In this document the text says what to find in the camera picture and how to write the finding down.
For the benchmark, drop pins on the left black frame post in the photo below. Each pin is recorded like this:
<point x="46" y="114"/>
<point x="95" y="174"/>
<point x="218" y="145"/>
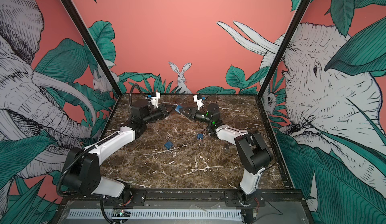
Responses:
<point x="83" y="30"/>

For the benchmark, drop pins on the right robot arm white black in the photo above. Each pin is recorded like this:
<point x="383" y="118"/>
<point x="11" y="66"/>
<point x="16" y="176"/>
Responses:
<point x="253" y="151"/>

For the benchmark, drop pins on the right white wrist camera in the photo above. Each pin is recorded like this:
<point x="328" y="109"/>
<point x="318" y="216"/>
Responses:
<point x="199" y="100"/>

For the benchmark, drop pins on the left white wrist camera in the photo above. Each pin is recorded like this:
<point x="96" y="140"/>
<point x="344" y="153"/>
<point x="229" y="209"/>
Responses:
<point x="154" y="98"/>

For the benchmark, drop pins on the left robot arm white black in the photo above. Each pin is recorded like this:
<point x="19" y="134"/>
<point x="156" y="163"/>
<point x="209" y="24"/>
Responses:
<point x="81" y="173"/>

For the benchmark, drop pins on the black frame post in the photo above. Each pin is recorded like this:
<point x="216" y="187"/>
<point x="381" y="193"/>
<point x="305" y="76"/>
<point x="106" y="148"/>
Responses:
<point x="83" y="30"/>
<point x="285" y="43"/>

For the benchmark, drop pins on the white slotted cable duct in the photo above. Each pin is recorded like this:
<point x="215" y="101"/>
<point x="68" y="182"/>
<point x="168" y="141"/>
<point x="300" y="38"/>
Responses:
<point x="154" y="214"/>

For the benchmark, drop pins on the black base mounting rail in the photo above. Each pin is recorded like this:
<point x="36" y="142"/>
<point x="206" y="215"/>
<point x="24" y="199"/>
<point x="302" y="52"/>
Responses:
<point x="231" y="197"/>

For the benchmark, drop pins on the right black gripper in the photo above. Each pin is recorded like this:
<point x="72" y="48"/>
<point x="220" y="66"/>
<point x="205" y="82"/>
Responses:
<point x="193" y="112"/>

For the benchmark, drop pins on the small green circuit board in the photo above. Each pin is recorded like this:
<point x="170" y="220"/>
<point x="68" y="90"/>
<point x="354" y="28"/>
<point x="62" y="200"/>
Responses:
<point x="121" y="214"/>

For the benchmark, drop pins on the right black frame post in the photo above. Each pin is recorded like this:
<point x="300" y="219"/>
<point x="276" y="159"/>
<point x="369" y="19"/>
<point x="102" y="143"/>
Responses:
<point x="285" y="43"/>

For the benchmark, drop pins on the blue padlock front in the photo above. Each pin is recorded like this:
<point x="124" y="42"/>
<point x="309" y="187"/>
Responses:
<point x="178" y="108"/>

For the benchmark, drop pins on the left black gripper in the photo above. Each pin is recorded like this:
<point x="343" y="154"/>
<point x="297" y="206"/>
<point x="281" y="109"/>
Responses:
<point x="163" y="110"/>

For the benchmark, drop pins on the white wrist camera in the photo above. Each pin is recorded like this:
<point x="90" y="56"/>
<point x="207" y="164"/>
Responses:
<point x="154" y="98"/>
<point x="199" y="100"/>

